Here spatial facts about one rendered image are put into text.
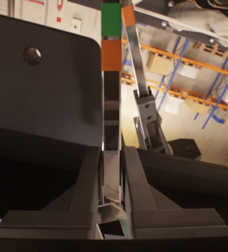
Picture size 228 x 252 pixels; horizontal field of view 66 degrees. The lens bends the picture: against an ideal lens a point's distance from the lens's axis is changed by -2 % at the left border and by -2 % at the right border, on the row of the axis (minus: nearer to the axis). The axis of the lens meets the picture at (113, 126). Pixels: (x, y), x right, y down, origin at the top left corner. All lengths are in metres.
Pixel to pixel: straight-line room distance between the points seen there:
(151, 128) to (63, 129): 0.14
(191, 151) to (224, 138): 13.02
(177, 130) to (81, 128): 11.46
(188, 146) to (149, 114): 0.16
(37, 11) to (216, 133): 11.83
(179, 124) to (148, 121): 11.15
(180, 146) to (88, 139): 0.24
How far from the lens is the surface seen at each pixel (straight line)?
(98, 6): 1.10
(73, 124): 0.20
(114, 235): 0.22
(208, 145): 13.20
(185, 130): 11.82
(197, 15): 0.73
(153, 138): 0.29
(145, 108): 0.26
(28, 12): 9.81
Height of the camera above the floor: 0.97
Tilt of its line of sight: 30 degrees up
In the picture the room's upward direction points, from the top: 163 degrees counter-clockwise
